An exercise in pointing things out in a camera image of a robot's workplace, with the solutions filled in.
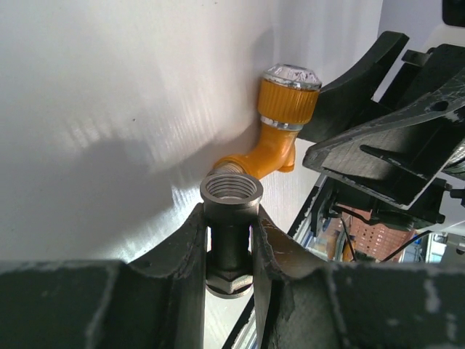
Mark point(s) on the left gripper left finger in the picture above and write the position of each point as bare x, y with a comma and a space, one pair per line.
156, 301

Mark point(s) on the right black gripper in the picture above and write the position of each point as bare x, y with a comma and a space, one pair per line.
385, 130

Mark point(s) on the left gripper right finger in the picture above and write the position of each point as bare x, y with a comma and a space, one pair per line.
402, 305

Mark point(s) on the orange plastic water faucet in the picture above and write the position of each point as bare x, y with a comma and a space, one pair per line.
287, 98

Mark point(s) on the metal tee pipe fitting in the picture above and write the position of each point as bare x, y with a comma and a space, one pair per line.
230, 203

